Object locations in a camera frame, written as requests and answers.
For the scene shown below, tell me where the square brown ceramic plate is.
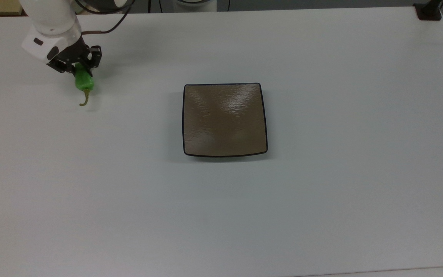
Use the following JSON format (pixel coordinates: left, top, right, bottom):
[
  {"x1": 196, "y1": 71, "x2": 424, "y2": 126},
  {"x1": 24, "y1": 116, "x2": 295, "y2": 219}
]
[{"x1": 182, "y1": 82, "x2": 268, "y2": 158}]

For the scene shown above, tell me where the green chili pepper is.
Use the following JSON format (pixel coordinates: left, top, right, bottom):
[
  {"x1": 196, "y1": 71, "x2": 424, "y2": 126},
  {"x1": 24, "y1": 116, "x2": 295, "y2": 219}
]
[{"x1": 74, "y1": 63, "x2": 95, "y2": 107}]

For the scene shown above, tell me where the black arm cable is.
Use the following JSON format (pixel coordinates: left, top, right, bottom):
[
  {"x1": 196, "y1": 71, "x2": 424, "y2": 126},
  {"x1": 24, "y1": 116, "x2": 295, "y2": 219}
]
[{"x1": 74, "y1": 0, "x2": 136, "y2": 36}]

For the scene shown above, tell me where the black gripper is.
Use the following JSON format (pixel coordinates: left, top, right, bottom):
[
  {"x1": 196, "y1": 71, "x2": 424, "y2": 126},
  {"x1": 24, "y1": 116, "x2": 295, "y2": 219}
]
[{"x1": 46, "y1": 37, "x2": 103, "y2": 76}]

